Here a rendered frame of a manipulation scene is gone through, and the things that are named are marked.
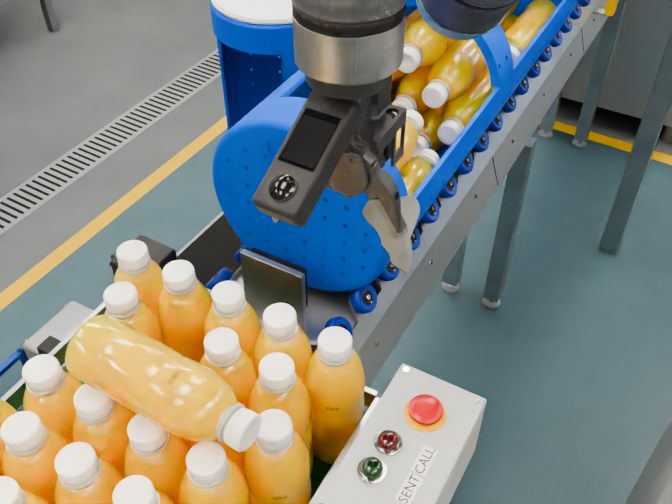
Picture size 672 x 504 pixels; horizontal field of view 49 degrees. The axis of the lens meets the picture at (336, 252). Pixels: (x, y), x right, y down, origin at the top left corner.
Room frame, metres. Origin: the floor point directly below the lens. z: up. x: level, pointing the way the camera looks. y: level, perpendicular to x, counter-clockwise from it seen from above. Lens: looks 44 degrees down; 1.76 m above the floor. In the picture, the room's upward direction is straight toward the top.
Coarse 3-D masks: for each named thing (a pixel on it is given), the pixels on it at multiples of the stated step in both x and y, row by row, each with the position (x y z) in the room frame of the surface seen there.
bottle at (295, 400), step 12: (300, 384) 0.50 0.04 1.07; (252, 396) 0.49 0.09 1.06; (264, 396) 0.48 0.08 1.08; (276, 396) 0.48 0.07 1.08; (288, 396) 0.48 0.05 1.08; (300, 396) 0.49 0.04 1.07; (252, 408) 0.48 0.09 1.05; (264, 408) 0.47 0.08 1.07; (276, 408) 0.47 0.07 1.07; (288, 408) 0.47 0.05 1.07; (300, 408) 0.48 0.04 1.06; (300, 420) 0.47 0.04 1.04; (300, 432) 0.47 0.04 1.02; (312, 444) 0.49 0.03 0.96; (312, 456) 0.49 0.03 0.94; (312, 468) 0.49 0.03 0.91
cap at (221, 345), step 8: (216, 328) 0.55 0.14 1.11; (224, 328) 0.55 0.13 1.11; (208, 336) 0.54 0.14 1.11; (216, 336) 0.54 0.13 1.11; (224, 336) 0.54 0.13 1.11; (232, 336) 0.54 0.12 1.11; (208, 344) 0.53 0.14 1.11; (216, 344) 0.53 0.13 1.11; (224, 344) 0.53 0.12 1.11; (232, 344) 0.53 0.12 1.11; (208, 352) 0.52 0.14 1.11; (216, 352) 0.52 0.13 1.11; (224, 352) 0.52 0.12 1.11; (232, 352) 0.52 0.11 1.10; (216, 360) 0.52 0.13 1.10; (224, 360) 0.52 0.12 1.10
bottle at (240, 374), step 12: (240, 348) 0.54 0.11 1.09; (204, 360) 0.53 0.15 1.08; (240, 360) 0.53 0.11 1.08; (252, 360) 0.55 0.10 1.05; (216, 372) 0.51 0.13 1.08; (228, 372) 0.51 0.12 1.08; (240, 372) 0.52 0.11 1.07; (252, 372) 0.53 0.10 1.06; (228, 384) 0.51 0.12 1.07; (240, 384) 0.51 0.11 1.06; (252, 384) 0.52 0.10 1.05; (240, 396) 0.50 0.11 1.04
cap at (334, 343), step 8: (328, 328) 0.55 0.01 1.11; (336, 328) 0.55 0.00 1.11; (320, 336) 0.54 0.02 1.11; (328, 336) 0.54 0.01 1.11; (336, 336) 0.54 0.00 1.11; (344, 336) 0.54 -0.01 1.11; (320, 344) 0.53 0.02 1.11; (328, 344) 0.53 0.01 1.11; (336, 344) 0.53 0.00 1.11; (344, 344) 0.53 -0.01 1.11; (320, 352) 0.52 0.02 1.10; (328, 352) 0.52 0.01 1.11; (336, 352) 0.52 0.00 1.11; (344, 352) 0.52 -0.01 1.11; (328, 360) 0.52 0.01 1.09; (336, 360) 0.52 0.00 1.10
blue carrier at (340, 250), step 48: (528, 0) 1.50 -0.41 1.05; (576, 0) 1.45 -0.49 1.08; (480, 48) 1.07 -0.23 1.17; (528, 48) 1.18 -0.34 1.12; (288, 96) 1.00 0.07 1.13; (240, 144) 0.81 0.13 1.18; (240, 192) 0.81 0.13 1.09; (336, 192) 0.74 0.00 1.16; (432, 192) 0.82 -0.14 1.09; (288, 240) 0.78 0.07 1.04; (336, 240) 0.74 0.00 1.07; (336, 288) 0.74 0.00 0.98
